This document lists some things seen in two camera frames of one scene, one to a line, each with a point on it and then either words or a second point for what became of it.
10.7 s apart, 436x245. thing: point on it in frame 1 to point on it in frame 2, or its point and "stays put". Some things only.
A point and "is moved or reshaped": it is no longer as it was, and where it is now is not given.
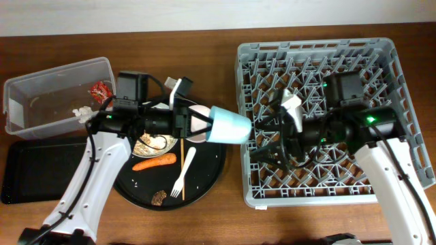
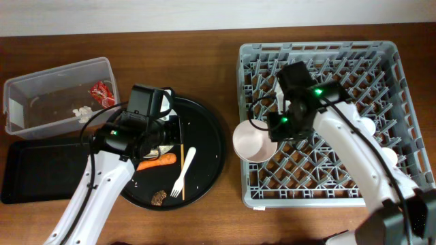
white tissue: [84, 112] stays put
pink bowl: [197, 124] to [252, 143]
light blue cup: [228, 127] is moved or reshaped
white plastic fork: [180, 184] stays put
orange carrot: [163, 160] stays put
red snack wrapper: [100, 91] stays put
